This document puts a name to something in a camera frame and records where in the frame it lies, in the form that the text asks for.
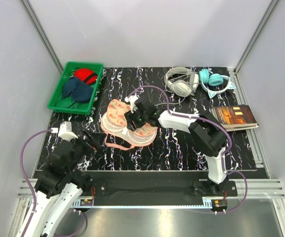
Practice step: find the red bra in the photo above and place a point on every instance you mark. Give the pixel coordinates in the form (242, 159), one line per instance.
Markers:
(87, 76)

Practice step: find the teal cat-ear headphones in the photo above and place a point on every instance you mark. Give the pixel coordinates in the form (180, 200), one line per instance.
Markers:
(206, 77)

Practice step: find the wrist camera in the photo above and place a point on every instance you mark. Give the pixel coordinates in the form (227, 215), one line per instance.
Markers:
(131, 100)
(65, 131)

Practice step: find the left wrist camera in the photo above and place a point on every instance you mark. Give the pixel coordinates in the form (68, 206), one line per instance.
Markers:
(65, 131)

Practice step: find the navy blue bra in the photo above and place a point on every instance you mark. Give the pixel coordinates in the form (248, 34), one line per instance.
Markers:
(78, 91)

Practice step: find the green bra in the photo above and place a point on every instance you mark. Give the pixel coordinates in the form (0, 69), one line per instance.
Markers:
(67, 103)

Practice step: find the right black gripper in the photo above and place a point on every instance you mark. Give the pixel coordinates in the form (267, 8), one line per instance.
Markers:
(130, 117)

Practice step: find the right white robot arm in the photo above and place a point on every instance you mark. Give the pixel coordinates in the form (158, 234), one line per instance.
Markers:
(210, 138)

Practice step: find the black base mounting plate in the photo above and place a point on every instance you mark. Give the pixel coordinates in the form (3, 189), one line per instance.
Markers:
(187, 182)

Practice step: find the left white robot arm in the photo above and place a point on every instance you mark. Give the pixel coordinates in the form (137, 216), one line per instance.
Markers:
(59, 184)

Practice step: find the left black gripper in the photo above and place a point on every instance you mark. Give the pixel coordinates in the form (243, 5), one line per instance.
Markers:
(97, 138)

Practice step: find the pink mesh laundry bag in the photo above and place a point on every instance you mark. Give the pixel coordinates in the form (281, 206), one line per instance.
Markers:
(113, 123)

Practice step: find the white over-ear headphones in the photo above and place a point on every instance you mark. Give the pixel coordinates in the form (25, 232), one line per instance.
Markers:
(181, 81)

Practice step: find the dark hardcover book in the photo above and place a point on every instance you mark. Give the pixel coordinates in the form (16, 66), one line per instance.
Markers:
(233, 118)

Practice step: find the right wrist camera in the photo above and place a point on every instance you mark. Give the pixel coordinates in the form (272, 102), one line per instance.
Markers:
(131, 100)

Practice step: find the green plastic bin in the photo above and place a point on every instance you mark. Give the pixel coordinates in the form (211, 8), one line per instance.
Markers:
(71, 66)

